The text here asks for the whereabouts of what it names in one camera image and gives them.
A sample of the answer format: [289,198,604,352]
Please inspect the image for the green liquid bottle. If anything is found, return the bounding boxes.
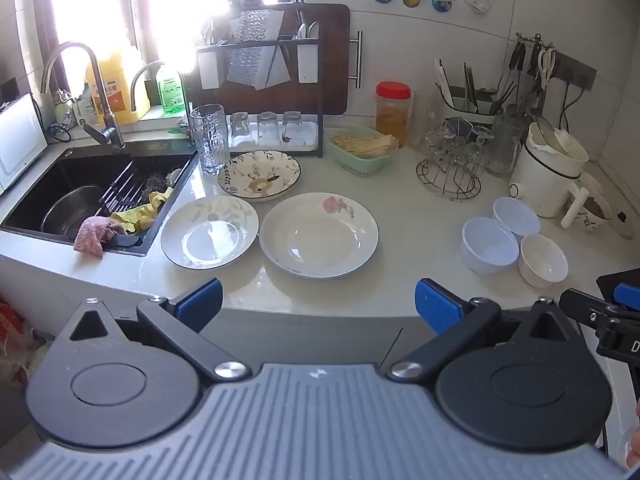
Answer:
[156,62,190,116]

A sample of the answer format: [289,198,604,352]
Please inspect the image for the black induction cooktop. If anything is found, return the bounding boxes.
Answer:
[596,269,640,292]

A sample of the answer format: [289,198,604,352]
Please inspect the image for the purple glass cup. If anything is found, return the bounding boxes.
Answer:
[446,117,474,139]

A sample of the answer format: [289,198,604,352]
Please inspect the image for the red lid plastic jar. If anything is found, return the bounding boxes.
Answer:
[375,81,415,149]

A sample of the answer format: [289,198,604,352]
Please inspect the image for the patterned bowl with brown food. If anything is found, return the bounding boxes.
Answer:
[570,182,614,234]

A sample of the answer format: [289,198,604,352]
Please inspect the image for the white green chopstick holder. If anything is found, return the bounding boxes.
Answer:
[435,82,502,122]

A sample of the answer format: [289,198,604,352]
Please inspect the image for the silver patterned bag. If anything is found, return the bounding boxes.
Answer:
[227,9,292,92]

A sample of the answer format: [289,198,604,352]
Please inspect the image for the grey wall power strip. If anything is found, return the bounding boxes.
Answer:
[549,51,599,87]

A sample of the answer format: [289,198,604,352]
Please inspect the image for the pale green container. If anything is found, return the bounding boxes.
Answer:
[328,127,401,178]

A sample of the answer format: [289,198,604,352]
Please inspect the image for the set of clear glass cups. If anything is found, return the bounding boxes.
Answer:
[424,114,497,162]

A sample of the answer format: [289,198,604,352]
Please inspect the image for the small chrome faucet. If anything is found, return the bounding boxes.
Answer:
[130,61,166,112]

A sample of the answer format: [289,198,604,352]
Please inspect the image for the pale blue bowl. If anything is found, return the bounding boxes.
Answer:
[461,217,520,276]
[492,197,542,241]

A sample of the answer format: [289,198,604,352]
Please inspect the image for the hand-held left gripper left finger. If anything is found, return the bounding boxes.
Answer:
[64,278,252,382]

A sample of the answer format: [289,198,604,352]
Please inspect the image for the wire cup rack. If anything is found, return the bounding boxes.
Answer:
[416,117,493,200]

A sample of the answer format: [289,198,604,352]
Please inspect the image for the black countertop rack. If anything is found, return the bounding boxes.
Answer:
[195,36,325,159]

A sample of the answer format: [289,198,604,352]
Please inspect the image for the person's right hand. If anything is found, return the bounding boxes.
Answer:
[626,400,640,472]

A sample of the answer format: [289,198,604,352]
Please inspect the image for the small clear drinking glass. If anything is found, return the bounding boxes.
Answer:
[230,111,256,149]
[281,111,305,144]
[257,111,282,146]

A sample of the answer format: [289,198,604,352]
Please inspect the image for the bright window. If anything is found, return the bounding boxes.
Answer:
[32,0,291,121]

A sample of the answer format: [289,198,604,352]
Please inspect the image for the pink flower white plate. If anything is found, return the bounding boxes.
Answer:
[258,192,379,280]

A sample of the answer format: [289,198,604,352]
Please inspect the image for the dark wooden cutting board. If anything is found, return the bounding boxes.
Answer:
[192,4,351,117]

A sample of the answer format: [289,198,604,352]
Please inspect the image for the white handled scissors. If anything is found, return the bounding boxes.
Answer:
[537,47,557,92]

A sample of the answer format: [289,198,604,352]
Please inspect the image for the white utensil holder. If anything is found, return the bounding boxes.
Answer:
[297,40,320,84]
[197,50,226,90]

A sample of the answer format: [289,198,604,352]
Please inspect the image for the black kitchen sink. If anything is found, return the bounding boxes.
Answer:
[0,147,201,259]

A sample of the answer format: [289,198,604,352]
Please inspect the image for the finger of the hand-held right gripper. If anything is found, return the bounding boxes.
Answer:
[558,287,640,333]
[614,283,640,308]

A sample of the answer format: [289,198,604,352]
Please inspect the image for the glass lid black knob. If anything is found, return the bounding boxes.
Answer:
[602,199,637,241]

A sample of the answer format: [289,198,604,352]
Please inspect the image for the steel bowl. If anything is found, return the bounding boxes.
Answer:
[41,185,109,239]

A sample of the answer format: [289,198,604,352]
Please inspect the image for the dark scouring pad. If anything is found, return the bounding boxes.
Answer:
[144,172,174,196]

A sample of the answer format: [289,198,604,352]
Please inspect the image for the white countertop appliance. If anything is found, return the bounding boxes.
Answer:
[0,92,49,196]

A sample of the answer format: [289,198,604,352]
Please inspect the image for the yellow cloth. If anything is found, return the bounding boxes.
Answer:
[110,187,174,235]

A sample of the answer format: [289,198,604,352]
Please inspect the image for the orange plastic bag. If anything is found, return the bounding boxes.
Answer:
[0,300,52,387]

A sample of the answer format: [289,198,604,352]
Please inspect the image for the floral deep plate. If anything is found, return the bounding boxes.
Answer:
[217,151,302,201]

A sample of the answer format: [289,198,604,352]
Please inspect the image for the beige dried strips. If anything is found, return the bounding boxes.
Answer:
[332,132,400,159]

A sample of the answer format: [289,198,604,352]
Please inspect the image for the tall clear ribbed glass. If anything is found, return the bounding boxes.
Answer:
[189,104,232,176]

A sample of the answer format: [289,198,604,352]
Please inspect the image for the green leaf white plate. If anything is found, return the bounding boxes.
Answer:
[160,196,260,269]

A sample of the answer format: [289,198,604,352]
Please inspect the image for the steel bar handle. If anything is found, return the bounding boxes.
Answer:
[348,30,364,90]

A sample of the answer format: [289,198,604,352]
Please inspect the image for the tall chrome faucet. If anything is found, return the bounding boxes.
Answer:
[40,41,126,152]

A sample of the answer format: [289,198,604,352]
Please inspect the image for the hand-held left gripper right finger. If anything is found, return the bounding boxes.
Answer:
[390,278,581,380]

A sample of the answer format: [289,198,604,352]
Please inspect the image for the grey draining tray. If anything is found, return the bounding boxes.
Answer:
[227,120,328,159]

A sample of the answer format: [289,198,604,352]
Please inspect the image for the pink cloth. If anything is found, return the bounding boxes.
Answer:
[73,215,126,260]

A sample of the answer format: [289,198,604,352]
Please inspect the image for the cream white bowl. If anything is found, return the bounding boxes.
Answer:
[518,234,570,289]

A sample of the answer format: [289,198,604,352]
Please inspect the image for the bundle of brown chopsticks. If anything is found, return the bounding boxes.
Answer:
[462,62,482,113]

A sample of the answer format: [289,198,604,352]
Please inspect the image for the white electric cooking pot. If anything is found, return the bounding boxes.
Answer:
[509,122,592,231]

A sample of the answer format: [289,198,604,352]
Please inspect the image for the yellow detergent bottle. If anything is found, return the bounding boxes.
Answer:
[86,55,151,126]

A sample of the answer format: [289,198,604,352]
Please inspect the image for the black sink drain rack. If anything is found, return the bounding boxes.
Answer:
[97,157,198,252]

